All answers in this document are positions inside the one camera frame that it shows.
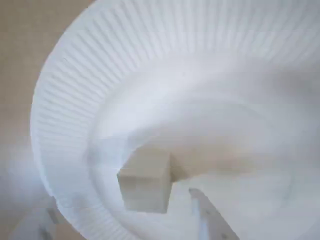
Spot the white paper plate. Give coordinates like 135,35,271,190
29,0,320,240

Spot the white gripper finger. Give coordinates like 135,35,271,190
7,194,60,240
188,188,240,240

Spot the white cube block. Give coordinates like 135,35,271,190
116,146,173,215

